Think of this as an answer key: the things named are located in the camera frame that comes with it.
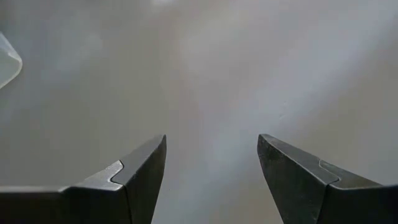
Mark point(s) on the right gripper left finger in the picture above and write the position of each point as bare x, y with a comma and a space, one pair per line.
93, 202

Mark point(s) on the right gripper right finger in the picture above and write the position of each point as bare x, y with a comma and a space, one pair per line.
311, 199

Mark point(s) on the clear plastic bin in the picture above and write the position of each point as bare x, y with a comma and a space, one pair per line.
7, 62

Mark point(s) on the grey table mat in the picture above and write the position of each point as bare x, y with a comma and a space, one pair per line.
199, 77

